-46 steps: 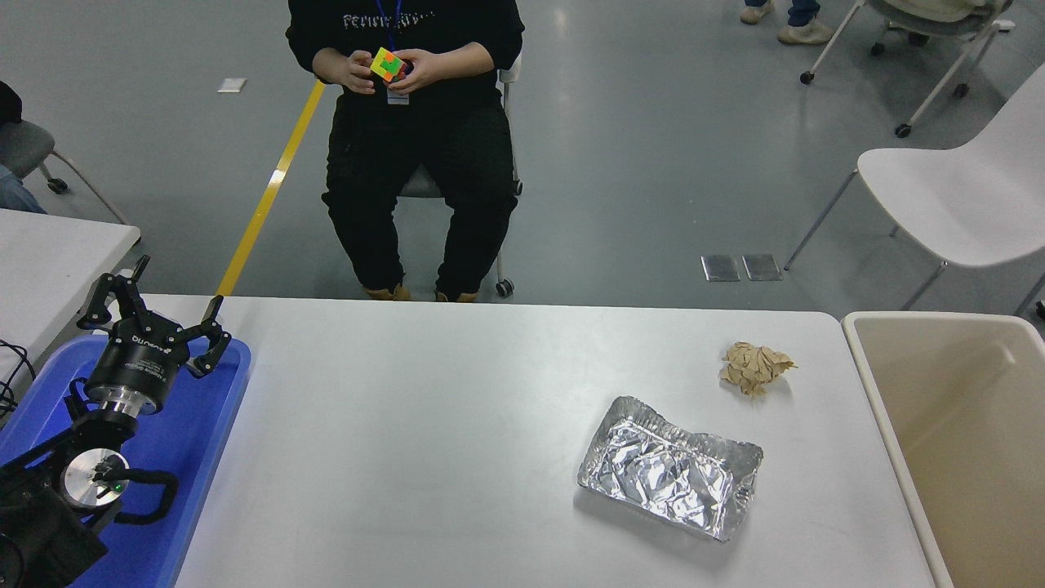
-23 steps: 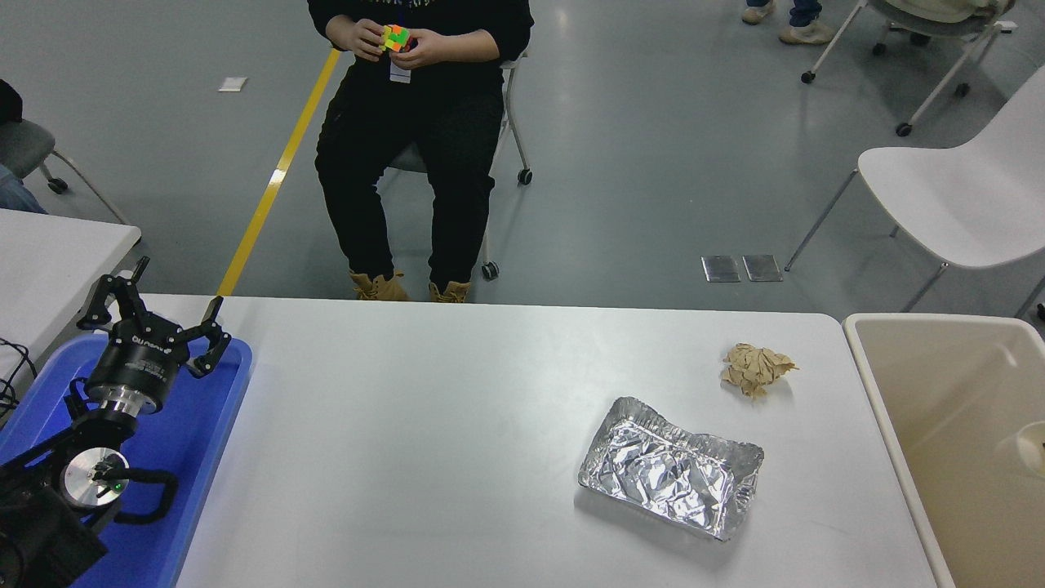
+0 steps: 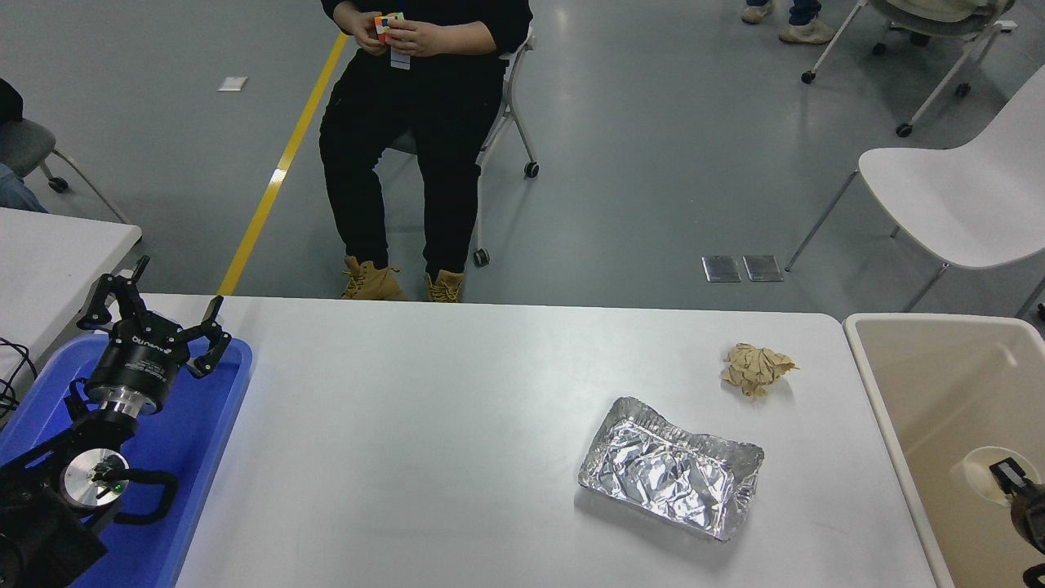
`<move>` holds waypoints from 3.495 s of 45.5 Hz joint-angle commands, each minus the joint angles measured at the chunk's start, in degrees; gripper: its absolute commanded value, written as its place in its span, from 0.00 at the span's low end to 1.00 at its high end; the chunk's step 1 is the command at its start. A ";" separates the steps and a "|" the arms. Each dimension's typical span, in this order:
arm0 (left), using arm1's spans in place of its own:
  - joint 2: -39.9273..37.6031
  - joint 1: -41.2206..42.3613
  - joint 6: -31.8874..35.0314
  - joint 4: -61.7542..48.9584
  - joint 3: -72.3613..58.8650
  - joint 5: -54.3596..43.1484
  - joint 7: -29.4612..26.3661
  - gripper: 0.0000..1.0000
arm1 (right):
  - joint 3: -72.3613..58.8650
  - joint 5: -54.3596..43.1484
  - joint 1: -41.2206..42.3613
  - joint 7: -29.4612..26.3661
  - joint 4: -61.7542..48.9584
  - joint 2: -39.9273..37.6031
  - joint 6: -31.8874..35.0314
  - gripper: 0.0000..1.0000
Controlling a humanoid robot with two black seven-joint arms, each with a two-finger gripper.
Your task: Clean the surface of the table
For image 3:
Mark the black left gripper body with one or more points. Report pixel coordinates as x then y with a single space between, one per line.
139 363

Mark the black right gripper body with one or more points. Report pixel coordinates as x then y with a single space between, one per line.
1033 514

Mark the white paper cup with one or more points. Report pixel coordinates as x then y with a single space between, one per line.
978 469

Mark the tan paper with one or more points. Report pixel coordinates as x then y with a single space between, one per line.
755 367

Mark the foil tray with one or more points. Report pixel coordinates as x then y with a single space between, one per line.
669 474

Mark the multicoloured puzzle cube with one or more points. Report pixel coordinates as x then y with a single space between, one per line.
389 24

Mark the person's left forearm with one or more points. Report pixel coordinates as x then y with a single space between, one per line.
472 38

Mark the person's right hand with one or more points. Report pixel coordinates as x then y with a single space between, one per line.
359 24

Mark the person's left hand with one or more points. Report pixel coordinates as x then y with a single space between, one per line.
424 38

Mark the white side table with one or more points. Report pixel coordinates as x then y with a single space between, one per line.
49 261

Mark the blue plastic tray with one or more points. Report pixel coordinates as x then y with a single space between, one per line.
188 457

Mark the person in blue trousers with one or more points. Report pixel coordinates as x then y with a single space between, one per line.
16 196

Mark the yellow floor tape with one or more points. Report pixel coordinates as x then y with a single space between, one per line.
261 212

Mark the large pale bin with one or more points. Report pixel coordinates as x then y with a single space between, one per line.
898 384

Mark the grey chair with thin legs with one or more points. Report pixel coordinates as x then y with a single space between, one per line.
20 143

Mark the white plastic chair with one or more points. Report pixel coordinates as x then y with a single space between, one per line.
963 204

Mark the grey wheeled armchair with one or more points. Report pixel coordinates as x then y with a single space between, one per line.
481 257

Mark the person with puzzle cube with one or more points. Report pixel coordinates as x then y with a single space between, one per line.
408 131

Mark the metal floor plate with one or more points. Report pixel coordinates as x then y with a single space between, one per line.
762 268
721 269

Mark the person with pale shoes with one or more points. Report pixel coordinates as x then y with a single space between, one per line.
808 31

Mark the grey chair with white frame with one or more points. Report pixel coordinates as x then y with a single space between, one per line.
939 12

